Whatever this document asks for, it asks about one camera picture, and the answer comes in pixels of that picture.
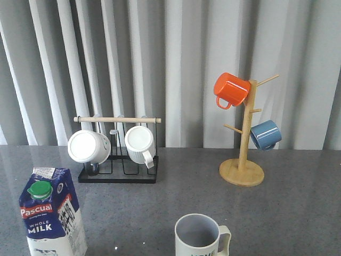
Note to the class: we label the grey HOME mug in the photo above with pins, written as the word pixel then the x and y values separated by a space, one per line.
pixel 198 234

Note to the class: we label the blue white milk carton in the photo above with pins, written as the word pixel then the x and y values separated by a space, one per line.
pixel 50 210

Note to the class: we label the white ribbed mug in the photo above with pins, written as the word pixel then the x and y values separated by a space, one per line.
pixel 140 145

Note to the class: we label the orange mug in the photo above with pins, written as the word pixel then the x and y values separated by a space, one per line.
pixel 230 90

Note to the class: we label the white smooth mug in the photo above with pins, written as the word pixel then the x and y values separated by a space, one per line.
pixel 90 148

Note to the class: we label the wooden mug tree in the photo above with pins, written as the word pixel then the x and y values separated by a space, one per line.
pixel 240 171

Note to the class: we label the blue mug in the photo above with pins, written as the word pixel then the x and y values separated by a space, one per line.
pixel 265 135

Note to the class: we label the grey pleated curtain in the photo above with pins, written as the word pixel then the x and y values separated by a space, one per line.
pixel 62 59

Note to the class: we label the black wire mug rack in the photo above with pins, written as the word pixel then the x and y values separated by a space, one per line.
pixel 119 168

